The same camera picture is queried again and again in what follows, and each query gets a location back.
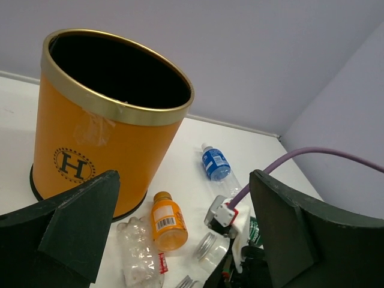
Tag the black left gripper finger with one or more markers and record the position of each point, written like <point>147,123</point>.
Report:
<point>60,241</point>

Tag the crushed clear red-label bottle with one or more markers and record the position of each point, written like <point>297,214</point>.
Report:
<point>139,255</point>

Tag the metal fork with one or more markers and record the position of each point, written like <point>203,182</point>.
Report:
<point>188,282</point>

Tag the orange juice plastic bottle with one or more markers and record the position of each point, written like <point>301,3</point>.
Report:
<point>169,230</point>

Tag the green label plastic bottle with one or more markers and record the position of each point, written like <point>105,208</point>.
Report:
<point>254,232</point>

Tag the clear jar with metal lid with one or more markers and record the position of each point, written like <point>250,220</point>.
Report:
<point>210,251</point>

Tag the orange bin with gold rim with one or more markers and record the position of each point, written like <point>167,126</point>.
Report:
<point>105,103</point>

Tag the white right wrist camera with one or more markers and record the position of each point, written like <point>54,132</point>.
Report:
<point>232,221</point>

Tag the blue label plastic bottle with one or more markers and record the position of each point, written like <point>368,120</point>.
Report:
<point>222,178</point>

